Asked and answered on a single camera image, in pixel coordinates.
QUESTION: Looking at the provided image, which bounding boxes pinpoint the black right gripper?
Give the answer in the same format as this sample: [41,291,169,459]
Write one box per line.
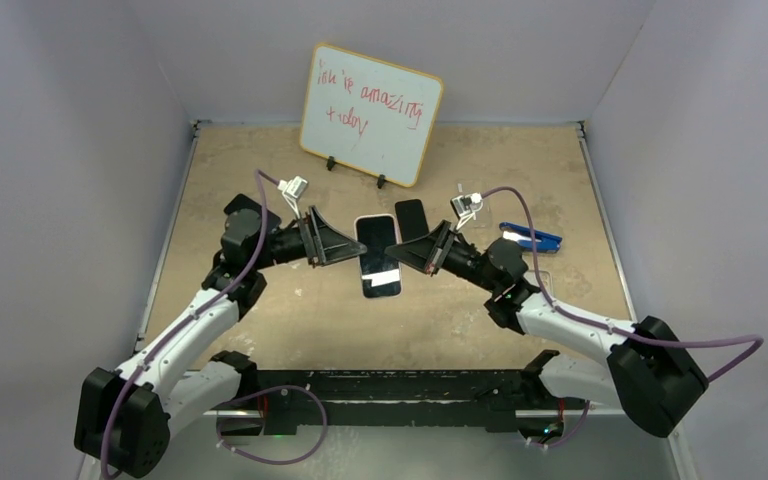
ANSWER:
[386,220,500,292]

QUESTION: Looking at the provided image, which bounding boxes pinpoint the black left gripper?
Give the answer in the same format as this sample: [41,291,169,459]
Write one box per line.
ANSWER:
[251,207,366,272]

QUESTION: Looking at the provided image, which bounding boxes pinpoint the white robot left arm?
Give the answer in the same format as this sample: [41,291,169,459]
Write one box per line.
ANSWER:
[74,208,367,479]

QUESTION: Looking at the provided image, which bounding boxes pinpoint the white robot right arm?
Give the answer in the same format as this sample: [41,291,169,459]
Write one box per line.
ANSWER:
[385,221,710,438]

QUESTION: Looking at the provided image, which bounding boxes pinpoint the black phone in centre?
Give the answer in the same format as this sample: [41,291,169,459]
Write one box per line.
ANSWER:
[394,199,429,242]

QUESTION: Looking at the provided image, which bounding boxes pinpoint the clear magsafe phone case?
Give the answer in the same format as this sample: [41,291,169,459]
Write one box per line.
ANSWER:
[455,178,492,233]

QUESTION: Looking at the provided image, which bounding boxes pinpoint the black phone on left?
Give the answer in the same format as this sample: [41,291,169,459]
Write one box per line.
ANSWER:
[223,193,261,216]

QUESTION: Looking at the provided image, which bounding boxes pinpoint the beige phone case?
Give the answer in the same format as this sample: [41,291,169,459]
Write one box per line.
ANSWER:
[524,270,555,297]

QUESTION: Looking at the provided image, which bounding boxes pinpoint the blue black stapler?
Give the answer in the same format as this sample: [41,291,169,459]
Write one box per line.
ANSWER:
[498,222,563,254]

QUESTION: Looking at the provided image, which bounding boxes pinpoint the yellow framed whiteboard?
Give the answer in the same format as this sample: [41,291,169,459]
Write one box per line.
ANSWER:
[299,43,444,187]

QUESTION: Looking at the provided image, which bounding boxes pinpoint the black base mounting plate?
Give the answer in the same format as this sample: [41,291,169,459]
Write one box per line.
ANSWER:
[218,369,560,435]

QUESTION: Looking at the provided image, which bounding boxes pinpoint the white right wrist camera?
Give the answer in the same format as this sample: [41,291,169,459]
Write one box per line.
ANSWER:
[450,192,483,231]

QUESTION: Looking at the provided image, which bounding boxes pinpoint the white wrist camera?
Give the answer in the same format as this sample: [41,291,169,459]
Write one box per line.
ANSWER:
[450,192,483,231]
[277,176,309,219]

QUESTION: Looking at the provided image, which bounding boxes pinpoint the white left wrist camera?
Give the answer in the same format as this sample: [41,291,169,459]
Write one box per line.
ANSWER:
[277,176,309,219]

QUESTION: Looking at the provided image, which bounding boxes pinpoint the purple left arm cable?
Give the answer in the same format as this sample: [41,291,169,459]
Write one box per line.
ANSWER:
[99,169,283,480]

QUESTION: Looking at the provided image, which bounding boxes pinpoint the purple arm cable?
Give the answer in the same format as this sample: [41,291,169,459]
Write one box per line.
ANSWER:
[99,169,283,480]
[479,186,765,384]

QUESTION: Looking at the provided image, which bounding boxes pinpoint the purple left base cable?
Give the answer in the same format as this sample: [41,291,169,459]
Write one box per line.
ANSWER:
[214,384,328,466]

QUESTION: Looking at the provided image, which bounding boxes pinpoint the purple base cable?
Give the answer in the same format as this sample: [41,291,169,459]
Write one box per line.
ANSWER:
[524,400,591,452]
[214,384,328,466]

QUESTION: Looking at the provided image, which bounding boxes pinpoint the aluminium frame rail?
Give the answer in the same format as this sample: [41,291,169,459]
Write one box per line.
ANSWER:
[203,392,624,426]

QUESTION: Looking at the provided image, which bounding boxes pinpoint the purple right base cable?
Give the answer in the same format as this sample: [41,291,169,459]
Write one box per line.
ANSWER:
[524,400,591,452]

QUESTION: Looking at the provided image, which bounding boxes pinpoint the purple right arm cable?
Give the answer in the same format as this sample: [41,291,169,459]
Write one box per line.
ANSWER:
[479,186,765,384]

